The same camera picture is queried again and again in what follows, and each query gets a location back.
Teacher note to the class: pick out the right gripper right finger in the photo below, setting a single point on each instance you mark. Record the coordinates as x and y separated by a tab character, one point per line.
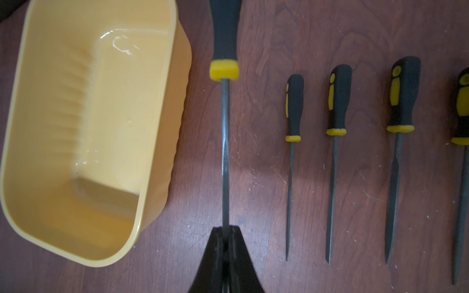
242	277

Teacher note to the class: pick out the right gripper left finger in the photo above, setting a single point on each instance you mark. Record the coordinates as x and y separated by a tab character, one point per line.
208	278

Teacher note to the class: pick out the black yellow file tool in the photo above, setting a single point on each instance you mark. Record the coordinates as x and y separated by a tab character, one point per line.
338	101
224	68
294	104
404	91
461	139

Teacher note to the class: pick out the yellow plastic storage tray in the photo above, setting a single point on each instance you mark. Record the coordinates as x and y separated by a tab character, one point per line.
93	126

